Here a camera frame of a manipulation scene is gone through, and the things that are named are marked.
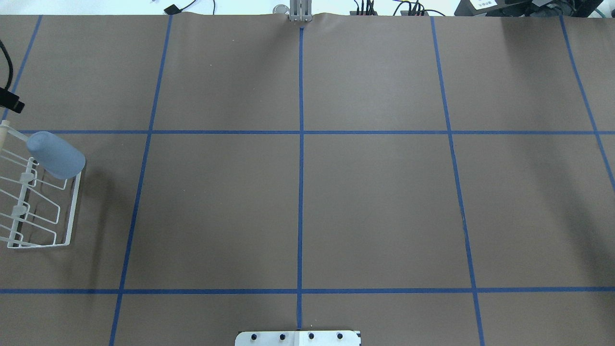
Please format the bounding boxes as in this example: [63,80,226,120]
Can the blue plastic cup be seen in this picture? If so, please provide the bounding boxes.
[26,131,86,180]

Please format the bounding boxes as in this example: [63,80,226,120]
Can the small black sensor box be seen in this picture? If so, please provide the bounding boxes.
[163,4,183,15]

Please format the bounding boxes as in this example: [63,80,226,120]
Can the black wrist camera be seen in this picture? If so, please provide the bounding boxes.
[0,88,25,114]

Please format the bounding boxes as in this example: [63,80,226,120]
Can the brown paper table cover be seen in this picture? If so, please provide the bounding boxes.
[1,13,614,346]

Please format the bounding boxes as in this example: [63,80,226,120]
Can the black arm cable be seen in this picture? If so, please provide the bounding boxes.
[0,40,14,92]

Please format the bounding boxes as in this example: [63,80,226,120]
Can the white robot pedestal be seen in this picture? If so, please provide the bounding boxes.
[234,330,362,346]

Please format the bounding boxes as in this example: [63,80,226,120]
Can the aluminium frame post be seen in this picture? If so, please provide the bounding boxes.
[288,0,313,23]

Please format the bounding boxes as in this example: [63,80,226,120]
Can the white wire cup holder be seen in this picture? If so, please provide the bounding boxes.
[1,120,86,249]

